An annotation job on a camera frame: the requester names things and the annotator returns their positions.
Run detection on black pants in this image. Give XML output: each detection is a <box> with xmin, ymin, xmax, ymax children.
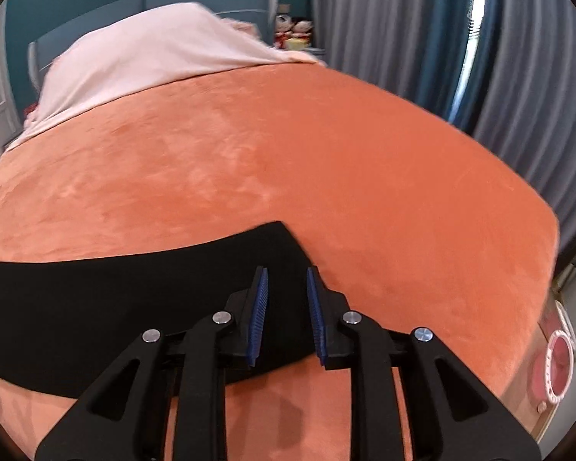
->
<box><xmin>0</xmin><ymin>221</ymin><xmax>334</xmax><ymax>399</ymax></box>

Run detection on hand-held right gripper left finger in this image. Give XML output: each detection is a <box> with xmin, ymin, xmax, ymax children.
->
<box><xmin>35</xmin><ymin>265</ymin><xmax>270</xmax><ymax>461</ymax></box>

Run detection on pale pink blanket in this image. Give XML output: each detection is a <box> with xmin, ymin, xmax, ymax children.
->
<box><xmin>2</xmin><ymin>2</ymin><xmax>329</xmax><ymax>152</ymax></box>

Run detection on grey curtain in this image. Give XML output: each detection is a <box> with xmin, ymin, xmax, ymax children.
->
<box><xmin>461</xmin><ymin>0</ymin><xmax>576</xmax><ymax>260</ymax></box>
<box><xmin>310</xmin><ymin>0</ymin><xmax>466</xmax><ymax>121</ymax></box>

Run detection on orange plush blanket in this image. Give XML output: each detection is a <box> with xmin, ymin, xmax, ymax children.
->
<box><xmin>0</xmin><ymin>65</ymin><xmax>560</xmax><ymax>461</ymax></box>

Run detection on pink round plastic object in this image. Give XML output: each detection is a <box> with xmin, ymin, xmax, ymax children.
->
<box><xmin>533</xmin><ymin>300</ymin><xmax>576</xmax><ymax>414</ymax></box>

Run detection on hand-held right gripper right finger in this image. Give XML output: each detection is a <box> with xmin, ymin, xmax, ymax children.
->
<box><xmin>306</xmin><ymin>266</ymin><xmax>542</xmax><ymax>461</ymax></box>

